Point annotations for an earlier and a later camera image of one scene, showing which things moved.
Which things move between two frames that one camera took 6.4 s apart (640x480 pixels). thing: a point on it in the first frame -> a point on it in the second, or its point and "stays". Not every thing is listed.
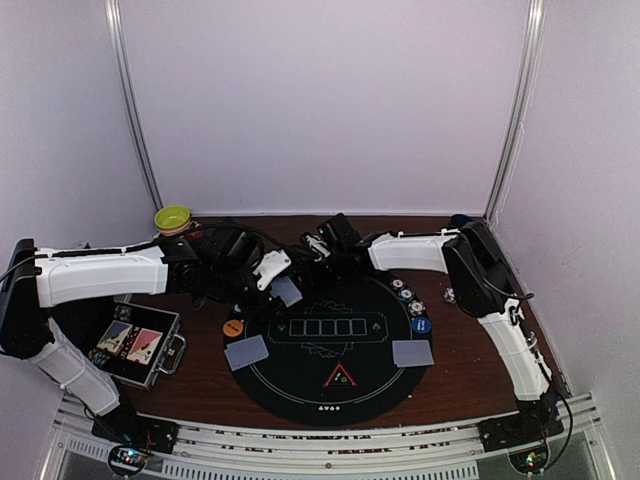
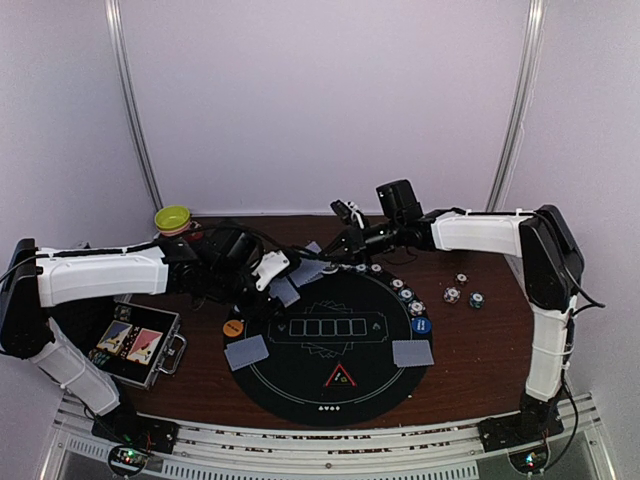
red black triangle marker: [340, 379] stays
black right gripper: [322, 284] -> [354, 244]
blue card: [409, 353] stays
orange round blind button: [233, 328] stays
